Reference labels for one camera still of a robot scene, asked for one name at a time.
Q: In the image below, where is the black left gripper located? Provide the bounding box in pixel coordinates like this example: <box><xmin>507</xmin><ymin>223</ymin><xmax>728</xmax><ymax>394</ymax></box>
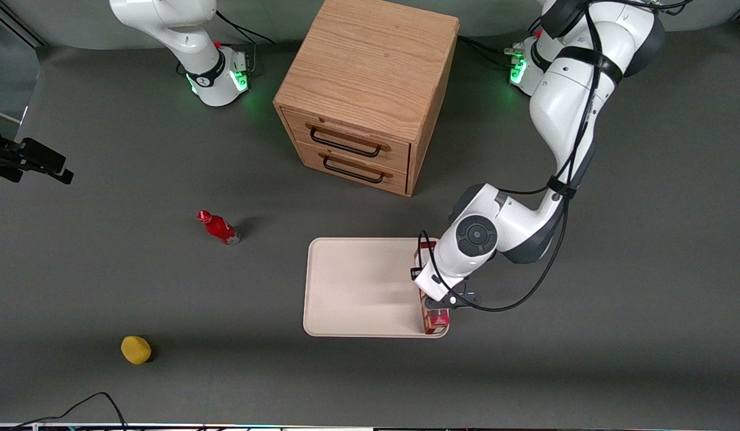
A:
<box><xmin>413</xmin><ymin>254</ymin><xmax>467</xmax><ymax>313</ymax></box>

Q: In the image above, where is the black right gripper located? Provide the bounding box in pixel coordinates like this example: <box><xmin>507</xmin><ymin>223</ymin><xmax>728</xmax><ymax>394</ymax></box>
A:
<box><xmin>0</xmin><ymin>117</ymin><xmax>75</xmax><ymax>184</ymax></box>

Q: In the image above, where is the red cookie box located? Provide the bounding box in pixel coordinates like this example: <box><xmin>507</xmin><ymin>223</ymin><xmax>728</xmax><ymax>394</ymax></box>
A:
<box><xmin>418</xmin><ymin>239</ymin><xmax>452</xmax><ymax>335</ymax></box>

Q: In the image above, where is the cream rectangular tray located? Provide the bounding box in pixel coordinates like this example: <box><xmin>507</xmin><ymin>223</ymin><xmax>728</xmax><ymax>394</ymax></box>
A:
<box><xmin>302</xmin><ymin>237</ymin><xmax>450</xmax><ymax>339</ymax></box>

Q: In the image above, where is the wooden drawer front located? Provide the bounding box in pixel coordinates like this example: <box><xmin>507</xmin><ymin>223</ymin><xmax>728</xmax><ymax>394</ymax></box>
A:
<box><xmin>294</xmin><ymin>141</ymin><xmax>409</xmax><ymax>196</ymax></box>
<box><xmin>280</xmin><ymin>108</ymin><xmax>412</xmax><ymax>175</ymax></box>

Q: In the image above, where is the red plastic bottle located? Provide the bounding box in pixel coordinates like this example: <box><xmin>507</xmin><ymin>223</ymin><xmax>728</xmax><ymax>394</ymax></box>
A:
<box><xmin>197</xmin><ymin>210</ymin><xmax>241</xmax><ymax>246</ymax></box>

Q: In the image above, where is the yellow lemon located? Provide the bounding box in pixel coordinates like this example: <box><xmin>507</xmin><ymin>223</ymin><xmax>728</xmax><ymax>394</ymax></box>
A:
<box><xmin>120</xmin><ymin>335</ymin><xmax>153</xmax><ymax>365</ymax></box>

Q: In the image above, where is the oak wooden drawer cabinet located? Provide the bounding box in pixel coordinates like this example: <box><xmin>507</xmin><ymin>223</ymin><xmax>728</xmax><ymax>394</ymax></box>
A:
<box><xmin>273</xmin><ymin>0</ymin><xmax>461</xmax><ymax>198</ymax></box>

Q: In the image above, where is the black left arm wrist cable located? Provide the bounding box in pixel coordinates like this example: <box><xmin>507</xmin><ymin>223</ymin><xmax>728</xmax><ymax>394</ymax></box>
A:
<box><xmin>416</xmin><ymin>0</ymin><xmax>693</xmax><ymax>313</ymax></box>

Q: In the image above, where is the black metal frame bar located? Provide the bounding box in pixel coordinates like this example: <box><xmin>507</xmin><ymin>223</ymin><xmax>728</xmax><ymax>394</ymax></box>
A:
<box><xmin>0</xmin><ymin>0</ymin><xmax>48</xmax><ymax>48</ymax></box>

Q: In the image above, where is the black metal drawer handle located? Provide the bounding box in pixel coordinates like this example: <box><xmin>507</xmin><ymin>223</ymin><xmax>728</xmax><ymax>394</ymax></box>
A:
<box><xmin>304</xmin><ymin>123</ymin><xmax>391</xmax><ymax>159</ymax></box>
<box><xmin>317</xmin><ymin>151</ymin><xmax>393</xmax><ymax>184</ymax></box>

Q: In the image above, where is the black right arm base cable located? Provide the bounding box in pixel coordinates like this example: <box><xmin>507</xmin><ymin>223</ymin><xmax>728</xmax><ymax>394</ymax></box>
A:
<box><xmin>215</xmin><ymin>10</ymin><xmax>276</xmax><ymax>46</ymax></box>

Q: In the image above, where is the black arm base cable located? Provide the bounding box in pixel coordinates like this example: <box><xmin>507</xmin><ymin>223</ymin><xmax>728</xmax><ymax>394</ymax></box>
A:
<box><xmin>215</xmin><ymin>10</ymin><xmax>276</xmax><ymax>46</ymax></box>
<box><xmin>458</xmin><ymin>19</ymin><xmax>545</xmax><ymax>68</ymax></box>

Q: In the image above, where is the black floor cable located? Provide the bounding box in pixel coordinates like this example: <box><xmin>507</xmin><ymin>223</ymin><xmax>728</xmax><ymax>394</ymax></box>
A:
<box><xmin>10</xmin><ymin>392</ymin><xmax>129</xmax><ymax>430</ymax></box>

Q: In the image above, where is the black left arm base cable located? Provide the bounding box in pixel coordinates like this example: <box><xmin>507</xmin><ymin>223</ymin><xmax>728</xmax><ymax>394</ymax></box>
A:
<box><xmin>458</xmin><ymin>19</ymin><xmax>545</xmax><ymax>68</ymax></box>

